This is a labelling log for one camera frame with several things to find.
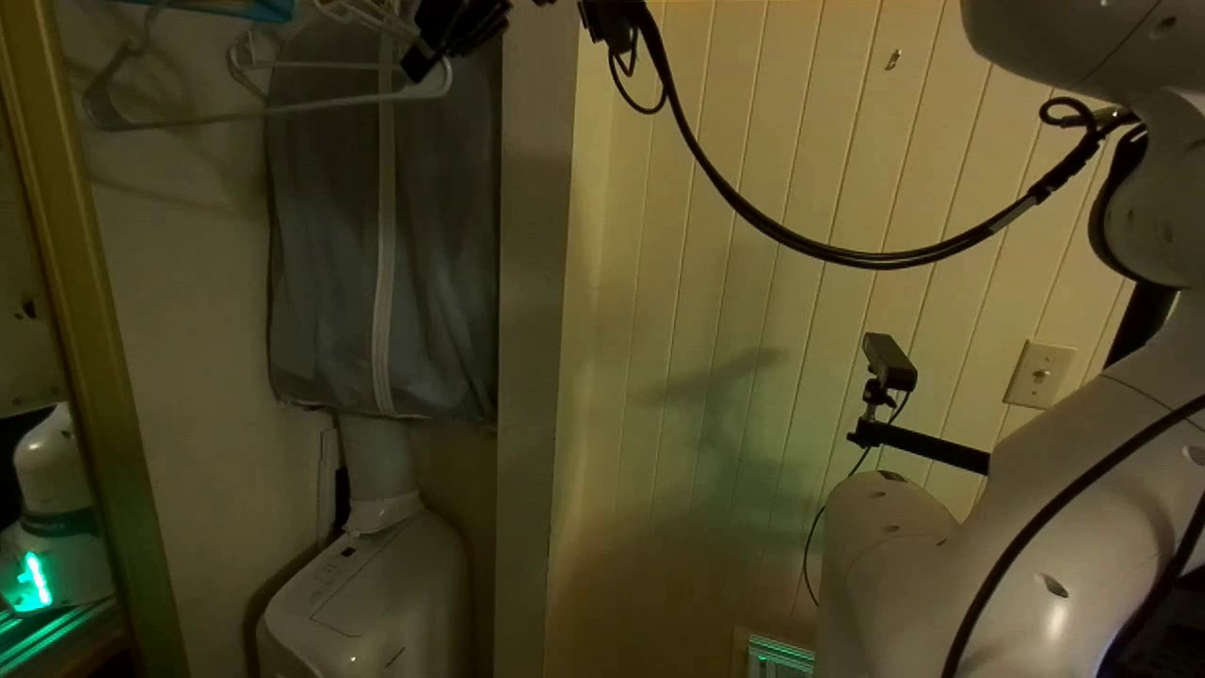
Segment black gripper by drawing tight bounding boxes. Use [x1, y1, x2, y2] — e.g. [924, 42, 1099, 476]
[397, 0, 518, 82]

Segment white plastic hanger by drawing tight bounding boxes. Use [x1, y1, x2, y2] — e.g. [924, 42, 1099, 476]
[304, 0, 427, 42]
[221, 31, 459, 126]

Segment gray garment bag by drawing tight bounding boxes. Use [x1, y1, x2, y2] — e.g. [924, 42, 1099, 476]
[263, 48, 505, 430]

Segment white humidifier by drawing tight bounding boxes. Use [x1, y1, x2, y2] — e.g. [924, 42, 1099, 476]
[3, 400, 112, 613]

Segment black metal stand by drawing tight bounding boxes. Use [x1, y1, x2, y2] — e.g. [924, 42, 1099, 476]
[843, 420, 998, 479]

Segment white floor vent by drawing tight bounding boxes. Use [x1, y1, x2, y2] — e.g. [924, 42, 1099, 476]
[742, 629, 823, 678]

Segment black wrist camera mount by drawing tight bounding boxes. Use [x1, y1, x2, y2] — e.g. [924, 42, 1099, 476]
[575, 0, 657, 57]

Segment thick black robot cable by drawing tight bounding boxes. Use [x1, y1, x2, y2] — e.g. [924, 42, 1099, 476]
[608, 4, 1141, 275]

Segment white appliance hose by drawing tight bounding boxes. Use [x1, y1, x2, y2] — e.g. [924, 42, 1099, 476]
[332, 410, 427, 540]

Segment closet door frame post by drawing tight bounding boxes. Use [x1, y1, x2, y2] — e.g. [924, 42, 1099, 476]
[0, 0, 197, 678]

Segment black camera on stand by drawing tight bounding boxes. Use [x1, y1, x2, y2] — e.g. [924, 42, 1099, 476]
[856, 328, 924, 406]

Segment beige wall outlet plate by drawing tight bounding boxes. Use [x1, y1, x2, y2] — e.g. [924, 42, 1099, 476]
[1001, 336, 1080, 415]

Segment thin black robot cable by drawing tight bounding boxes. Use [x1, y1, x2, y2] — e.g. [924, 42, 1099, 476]
[939, 393, 1205, 678]

